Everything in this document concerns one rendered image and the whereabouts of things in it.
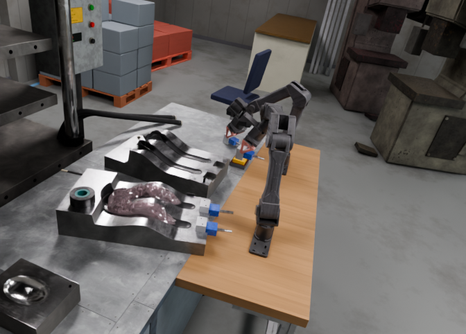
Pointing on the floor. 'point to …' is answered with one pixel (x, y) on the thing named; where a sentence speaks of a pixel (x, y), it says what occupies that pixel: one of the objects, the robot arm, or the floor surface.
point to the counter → (283, 49)
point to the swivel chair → (229, 94)
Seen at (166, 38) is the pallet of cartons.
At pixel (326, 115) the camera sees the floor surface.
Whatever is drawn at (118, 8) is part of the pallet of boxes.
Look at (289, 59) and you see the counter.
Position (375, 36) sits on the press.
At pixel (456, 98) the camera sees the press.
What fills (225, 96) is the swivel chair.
